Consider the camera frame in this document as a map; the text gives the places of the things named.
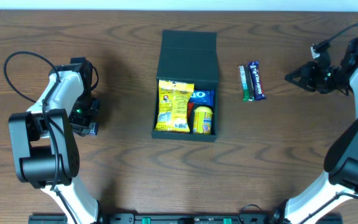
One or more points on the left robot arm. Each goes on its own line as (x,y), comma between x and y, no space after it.
(43,143)

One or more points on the blue Oreo cookie pack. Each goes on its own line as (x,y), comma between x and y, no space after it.
(202,97)

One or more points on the Dairy Milk chocolate bar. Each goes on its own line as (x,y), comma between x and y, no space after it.
(257,84)

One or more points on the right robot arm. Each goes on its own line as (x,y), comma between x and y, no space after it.
(339,181)

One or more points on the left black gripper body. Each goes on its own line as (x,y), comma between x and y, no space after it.
(83,125)

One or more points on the dark green gift box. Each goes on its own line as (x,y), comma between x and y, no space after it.
(190,57)

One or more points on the green white chocolate bar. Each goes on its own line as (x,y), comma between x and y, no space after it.
(247,87)

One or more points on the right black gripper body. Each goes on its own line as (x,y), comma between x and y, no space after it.
(313,76)

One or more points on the red Hacks candy bag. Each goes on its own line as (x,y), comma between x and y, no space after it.
(189,109)

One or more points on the yellow candy bag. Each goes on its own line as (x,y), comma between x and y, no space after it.
(173,98)

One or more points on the black mounting rail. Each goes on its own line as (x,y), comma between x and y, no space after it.
(129,218)

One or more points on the small blue gum box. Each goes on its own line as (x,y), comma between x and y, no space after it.
(93,128)

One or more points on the yellow Mentos bottle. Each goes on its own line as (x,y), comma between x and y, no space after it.
(202,123)

